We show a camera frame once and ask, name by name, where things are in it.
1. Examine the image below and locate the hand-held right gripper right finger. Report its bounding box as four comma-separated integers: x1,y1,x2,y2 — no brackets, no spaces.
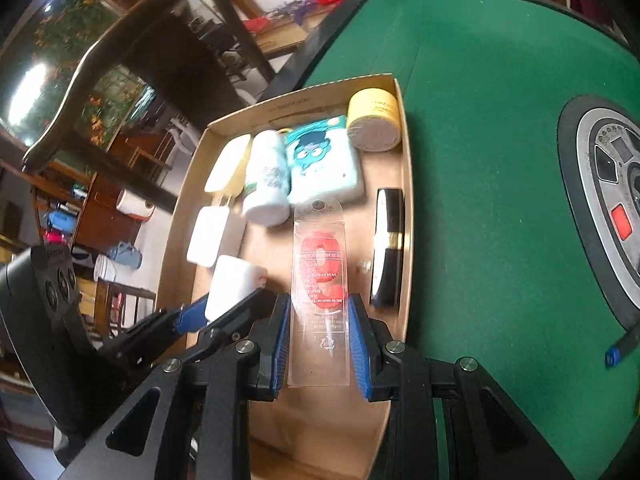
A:
347,292,576,480

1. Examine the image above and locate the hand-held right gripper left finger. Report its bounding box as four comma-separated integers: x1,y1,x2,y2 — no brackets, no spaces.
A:
57,291,292,480

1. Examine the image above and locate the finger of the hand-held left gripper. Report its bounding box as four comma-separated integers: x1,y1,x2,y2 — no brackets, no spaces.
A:
185,289,278,361
122,292,211,361

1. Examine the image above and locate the large white bottle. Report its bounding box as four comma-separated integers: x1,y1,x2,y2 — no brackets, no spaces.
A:
205,255,268,322

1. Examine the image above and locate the clear package with red item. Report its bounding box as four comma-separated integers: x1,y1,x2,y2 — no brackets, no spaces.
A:
287,199,351,389

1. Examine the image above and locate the cardboard box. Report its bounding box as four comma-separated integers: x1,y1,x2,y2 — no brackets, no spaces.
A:
154,74,416,480

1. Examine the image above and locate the white bucket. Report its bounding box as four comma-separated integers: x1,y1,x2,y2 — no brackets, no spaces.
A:
94,255,118,283

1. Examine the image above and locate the wooden stool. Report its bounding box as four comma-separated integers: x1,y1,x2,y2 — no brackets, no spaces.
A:
95,280,156,341

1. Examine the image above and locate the white charger block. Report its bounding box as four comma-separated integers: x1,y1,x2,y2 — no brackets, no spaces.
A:
186,206,232,267

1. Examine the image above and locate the light blue jug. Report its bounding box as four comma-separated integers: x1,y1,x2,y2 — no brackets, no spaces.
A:
107,241,143,270

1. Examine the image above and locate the blue plastic container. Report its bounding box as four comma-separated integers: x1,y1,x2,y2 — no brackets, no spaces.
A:
47,210,76,233

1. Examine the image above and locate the black tube with gold band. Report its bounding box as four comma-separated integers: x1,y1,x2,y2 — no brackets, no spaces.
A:
370,187,406,309

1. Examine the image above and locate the wooden cabinet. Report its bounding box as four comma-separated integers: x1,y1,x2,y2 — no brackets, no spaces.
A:
30,150,151,261

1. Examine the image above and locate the white paper roll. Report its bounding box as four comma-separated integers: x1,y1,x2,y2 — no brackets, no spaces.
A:
116,189,156,220

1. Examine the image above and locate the small white bottle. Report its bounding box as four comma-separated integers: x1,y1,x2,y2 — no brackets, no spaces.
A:
242,130,292,227

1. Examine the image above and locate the teal tissue pack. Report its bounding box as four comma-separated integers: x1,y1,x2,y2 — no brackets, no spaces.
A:
285,115,367,206

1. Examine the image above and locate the yellow jar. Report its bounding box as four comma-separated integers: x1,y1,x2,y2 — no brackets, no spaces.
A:
346,88,403,152

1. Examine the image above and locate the curved-back wooden chair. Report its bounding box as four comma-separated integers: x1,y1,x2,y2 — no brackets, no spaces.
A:
21,0,278,216

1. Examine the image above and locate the black blue-tipped stick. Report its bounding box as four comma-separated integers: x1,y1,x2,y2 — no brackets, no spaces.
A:
604,322,640,368

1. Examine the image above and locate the round table control dial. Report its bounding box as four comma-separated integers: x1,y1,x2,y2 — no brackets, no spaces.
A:
557,94,640,333

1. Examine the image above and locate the orange flower wall panel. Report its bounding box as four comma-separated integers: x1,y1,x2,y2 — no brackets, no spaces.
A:
0,0,156,151

